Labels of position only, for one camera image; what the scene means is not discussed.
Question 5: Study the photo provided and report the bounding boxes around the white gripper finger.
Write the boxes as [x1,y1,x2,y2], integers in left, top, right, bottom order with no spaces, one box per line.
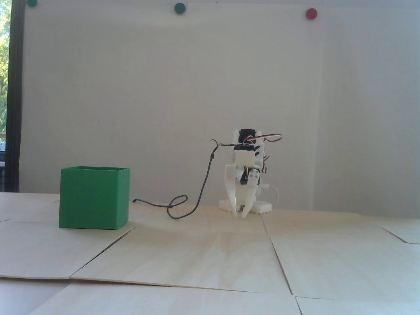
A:
[225,181,240,217]
[241,168,262,219]

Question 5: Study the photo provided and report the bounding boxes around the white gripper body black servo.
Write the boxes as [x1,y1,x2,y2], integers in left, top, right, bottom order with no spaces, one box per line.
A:
[224,146,263,188]

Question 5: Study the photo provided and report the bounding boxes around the green open box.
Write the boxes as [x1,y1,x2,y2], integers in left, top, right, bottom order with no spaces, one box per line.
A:
[59,166,131,230]

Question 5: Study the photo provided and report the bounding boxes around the light plywood sheet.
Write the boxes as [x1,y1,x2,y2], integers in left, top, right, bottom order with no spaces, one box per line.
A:
[262,212,420,302]
[0,219,135,280]
[70,227,293,295]

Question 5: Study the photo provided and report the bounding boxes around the white power cable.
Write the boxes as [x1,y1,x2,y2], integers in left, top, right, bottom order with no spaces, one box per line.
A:
[265,184,280,208]

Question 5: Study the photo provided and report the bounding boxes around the thin black cable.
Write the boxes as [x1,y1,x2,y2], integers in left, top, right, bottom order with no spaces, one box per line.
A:
[133,139,237,220]

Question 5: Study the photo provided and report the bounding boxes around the red white servo wire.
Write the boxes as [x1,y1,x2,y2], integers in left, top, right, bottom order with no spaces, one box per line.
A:
[244,133,282,174]

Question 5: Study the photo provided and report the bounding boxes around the dark window frame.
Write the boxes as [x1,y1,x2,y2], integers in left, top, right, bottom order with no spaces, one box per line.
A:
[6,0,26,193]

